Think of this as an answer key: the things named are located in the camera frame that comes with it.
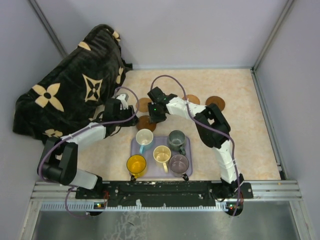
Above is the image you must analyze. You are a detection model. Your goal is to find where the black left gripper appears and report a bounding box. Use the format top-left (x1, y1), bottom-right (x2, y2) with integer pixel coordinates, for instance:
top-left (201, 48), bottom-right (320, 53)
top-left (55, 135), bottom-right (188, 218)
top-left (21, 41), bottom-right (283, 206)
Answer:
top-left (114, 105), bottom-right (140, 127)

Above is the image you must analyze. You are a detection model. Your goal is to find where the light wooden coaster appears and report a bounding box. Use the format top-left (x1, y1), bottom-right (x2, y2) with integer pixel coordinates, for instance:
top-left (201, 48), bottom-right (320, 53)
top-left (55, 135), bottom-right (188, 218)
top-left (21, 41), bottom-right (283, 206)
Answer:
top-left (135, 97), bottom-right (152, 113)

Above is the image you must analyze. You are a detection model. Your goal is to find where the dark brown round coaster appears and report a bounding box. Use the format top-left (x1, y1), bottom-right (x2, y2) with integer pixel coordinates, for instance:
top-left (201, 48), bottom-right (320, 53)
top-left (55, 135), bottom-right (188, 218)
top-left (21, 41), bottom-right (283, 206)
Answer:
top-left (136, 115), bottom-right (157, 132)

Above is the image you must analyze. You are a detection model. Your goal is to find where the grey-green mug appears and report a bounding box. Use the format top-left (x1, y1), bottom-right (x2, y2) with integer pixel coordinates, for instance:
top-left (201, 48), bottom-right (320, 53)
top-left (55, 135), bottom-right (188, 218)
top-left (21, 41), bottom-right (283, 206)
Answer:
top-left (167, 130), bottom-right (186, 156)

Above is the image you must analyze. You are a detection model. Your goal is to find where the light woven coaster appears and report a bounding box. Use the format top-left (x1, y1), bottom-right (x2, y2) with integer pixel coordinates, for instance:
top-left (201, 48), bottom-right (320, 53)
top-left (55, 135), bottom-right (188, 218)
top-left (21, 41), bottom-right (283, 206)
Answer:
top-left (182, 94), bottom-right (201, 105)

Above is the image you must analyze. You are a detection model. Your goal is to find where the dark brown wooden coaster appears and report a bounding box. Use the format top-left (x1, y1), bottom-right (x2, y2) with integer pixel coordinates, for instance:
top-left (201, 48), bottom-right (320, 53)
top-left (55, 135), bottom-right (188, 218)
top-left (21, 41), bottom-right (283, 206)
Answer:
top-left (205, 96), bottom-right (226, 112)

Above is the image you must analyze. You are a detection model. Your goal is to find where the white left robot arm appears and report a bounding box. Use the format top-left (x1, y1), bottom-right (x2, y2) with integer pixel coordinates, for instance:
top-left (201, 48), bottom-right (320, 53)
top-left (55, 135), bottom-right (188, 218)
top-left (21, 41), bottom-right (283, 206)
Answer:
top-left (37, 93), bottom-right (138, 199)

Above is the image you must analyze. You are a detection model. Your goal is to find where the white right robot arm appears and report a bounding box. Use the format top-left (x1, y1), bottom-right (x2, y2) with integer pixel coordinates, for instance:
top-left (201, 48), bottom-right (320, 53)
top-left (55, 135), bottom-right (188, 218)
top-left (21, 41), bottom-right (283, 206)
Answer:
top-left (147, 87), bottom-right (244, 199)

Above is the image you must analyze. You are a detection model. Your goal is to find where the white and blue mug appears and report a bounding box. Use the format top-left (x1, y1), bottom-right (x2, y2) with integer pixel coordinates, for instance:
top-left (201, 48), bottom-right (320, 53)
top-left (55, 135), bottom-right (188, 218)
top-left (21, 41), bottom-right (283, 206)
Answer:
top-left (135, 128), bottom-right (154, 154)

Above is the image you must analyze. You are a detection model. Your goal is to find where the cream mug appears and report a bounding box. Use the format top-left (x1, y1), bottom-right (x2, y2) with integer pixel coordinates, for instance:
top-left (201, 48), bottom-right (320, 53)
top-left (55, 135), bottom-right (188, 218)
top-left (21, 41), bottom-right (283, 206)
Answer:
top-left (152, 145), bottom-right (172, 174)

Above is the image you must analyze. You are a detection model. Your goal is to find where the black floral blanket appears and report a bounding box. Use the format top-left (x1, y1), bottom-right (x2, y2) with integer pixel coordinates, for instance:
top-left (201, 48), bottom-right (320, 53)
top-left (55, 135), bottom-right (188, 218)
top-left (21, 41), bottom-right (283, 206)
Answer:
top-left (12, 24), bottom-right (132, 143)

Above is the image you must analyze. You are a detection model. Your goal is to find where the yellow mug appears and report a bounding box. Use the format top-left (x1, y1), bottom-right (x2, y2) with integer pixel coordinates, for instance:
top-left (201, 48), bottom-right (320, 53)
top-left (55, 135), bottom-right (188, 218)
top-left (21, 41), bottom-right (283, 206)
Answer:
top-left (126, 154), bottom-right (147, 182)

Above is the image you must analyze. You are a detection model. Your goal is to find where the purple mug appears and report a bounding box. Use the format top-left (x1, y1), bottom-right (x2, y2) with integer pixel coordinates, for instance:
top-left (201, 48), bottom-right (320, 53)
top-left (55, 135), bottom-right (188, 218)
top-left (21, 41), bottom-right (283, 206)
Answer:
top-left (169, 154), bottom-right (190, 182)

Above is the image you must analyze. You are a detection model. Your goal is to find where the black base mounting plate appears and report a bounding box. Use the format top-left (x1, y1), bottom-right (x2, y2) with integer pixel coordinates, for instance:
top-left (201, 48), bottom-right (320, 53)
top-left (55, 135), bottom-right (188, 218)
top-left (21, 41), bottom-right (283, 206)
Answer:
top-left (75, 180), bottom-right (253, 208)

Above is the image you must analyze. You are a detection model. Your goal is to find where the white toothed cable rail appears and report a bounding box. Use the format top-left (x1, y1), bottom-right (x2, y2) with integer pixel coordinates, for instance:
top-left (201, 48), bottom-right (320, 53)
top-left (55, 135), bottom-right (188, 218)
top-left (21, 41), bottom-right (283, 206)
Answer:
top-left (39, 201), bottom-right (241, 212)

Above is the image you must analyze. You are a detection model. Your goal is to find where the grey aluminium frame rail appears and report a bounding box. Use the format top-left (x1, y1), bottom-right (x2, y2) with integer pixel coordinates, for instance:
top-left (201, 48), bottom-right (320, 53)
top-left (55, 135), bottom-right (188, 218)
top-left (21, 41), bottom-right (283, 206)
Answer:
top-left (251, 0), bottom-right (296, 72)

